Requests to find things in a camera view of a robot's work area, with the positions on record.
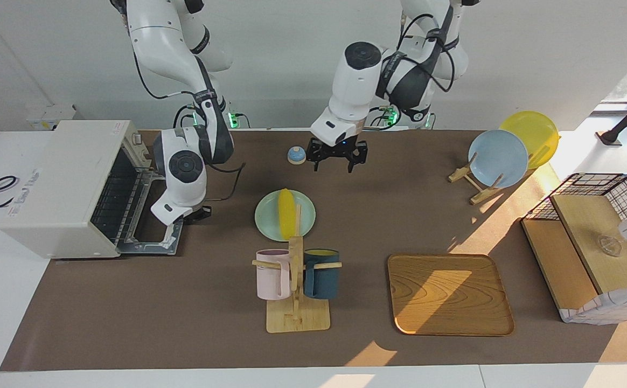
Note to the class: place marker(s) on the wooden plate rack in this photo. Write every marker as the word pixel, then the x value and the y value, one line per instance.
pixel 461 173

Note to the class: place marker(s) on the wooden serving tray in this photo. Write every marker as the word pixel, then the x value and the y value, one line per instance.
pixel 448 293

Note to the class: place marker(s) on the yellow corn cob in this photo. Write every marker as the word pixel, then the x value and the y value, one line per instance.
pixel 287 213

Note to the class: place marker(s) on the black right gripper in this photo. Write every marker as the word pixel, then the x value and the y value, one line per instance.
pixel 197 214

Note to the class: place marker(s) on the flat wooden board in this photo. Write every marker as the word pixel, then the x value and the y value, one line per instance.
pixel 556 258

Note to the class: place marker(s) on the dark blue mug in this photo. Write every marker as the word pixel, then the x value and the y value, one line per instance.
pixel 321 280

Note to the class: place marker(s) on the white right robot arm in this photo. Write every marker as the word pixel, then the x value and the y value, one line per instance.
pixel 184 167

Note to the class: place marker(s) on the light blue plate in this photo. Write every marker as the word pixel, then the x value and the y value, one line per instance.
pixel 496 159

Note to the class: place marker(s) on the white toaster oven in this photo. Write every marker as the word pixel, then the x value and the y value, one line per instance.
pixel 49 188

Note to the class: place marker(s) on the wooden mug tree stand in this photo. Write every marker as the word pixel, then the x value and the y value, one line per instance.
pixel 297 320

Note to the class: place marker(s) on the brown table mat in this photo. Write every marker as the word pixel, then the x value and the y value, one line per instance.
pixel 211 302

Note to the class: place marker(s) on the yellow plate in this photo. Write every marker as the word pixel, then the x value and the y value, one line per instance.
pixel 534 129

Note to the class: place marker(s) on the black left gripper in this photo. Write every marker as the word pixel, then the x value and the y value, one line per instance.
pixel 338 150

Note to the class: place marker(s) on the white checkered basket liner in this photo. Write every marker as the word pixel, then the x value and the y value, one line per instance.
pixel 604 310

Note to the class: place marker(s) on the small clear glass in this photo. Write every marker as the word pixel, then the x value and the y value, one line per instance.
pixel 610 246

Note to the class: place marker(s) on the silver oven knob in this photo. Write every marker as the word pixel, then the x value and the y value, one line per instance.
pixel 144 155
pixel 137 138

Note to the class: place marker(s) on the light green plate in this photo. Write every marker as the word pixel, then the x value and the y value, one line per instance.
pixel 267 215

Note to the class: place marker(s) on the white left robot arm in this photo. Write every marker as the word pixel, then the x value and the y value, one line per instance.
pixel 354 81

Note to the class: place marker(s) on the glass oven door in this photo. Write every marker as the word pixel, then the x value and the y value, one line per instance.
pixel 154 245

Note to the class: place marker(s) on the small blue bell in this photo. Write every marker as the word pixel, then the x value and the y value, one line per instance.
pixel 297 155

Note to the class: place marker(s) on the pink mug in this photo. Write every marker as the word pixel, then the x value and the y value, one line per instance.
pixel 272 277

